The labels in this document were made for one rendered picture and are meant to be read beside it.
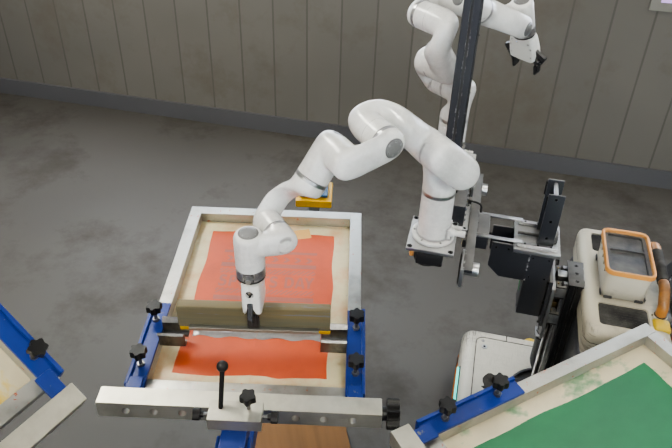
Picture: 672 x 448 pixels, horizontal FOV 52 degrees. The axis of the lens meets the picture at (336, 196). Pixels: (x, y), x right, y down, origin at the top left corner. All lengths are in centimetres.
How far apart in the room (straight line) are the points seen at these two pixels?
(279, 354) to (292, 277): 31
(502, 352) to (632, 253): 80
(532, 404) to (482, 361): 100
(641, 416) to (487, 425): 40
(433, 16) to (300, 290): 90
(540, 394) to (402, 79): 283
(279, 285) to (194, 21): 283
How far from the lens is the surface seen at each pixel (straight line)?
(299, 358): 193
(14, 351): 174
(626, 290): 233
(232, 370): 192
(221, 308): 186
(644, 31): 430
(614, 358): 211
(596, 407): 197
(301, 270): 219
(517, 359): 295
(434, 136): 177
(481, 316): 349
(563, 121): 449
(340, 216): 235
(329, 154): 160
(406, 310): 345
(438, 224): 199
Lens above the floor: 240
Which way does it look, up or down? 35 degrees down
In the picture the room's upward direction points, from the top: 2 degrees clockwise
